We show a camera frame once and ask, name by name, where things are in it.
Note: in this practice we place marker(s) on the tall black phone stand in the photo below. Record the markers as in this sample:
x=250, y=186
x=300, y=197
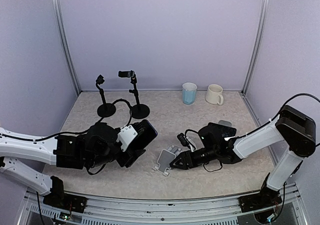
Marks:
x=139, y=110

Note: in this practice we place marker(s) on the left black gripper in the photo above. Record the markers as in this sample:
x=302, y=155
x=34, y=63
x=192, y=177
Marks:
x=129, y=159

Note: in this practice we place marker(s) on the black phone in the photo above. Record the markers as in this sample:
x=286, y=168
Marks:
x=227, y=131

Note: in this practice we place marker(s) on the left aluminium frame post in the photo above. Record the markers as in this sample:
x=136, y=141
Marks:
x=65, y=46

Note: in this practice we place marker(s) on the grey folding phone stand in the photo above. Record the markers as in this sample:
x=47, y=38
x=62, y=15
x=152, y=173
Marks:
x=165, y=158

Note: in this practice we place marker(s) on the right aluminium frame post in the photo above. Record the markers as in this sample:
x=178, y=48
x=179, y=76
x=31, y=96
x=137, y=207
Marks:
x=256, y=46

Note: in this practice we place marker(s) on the aluminium frame post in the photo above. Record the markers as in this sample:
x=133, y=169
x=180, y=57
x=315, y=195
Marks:
x=65, y=46
x=256, y=46

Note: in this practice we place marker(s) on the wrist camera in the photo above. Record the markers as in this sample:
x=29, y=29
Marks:
x=186, y=142
x=125, y=136

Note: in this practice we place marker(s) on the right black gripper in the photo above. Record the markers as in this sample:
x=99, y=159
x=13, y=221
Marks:
x=191, y=163

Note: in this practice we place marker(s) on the light blue cup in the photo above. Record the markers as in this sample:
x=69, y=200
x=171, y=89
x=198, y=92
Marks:
x=189, y=91

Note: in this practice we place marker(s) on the black round-base phone stand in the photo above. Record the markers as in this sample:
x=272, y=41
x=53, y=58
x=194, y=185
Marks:
x=106, y=109

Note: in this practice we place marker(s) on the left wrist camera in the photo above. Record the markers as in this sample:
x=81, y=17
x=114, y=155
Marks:
x=125, y=136

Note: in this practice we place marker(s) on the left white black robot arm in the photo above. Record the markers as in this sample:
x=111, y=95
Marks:
x=95, y=147

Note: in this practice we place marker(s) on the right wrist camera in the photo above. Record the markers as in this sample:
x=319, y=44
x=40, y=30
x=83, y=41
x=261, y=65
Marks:
x=186, y=142

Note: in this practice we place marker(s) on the cream ceramic mug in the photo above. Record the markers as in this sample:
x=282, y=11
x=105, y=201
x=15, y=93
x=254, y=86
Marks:
x=214, y=94

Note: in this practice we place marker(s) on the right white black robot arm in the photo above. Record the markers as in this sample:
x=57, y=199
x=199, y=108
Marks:
x=293, y=127

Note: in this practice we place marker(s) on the blue phone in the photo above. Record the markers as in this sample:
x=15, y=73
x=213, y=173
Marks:
x=146, y=133

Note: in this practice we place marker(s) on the front aluminium rail base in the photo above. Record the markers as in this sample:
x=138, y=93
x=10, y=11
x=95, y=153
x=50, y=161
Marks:
x=219, y=210

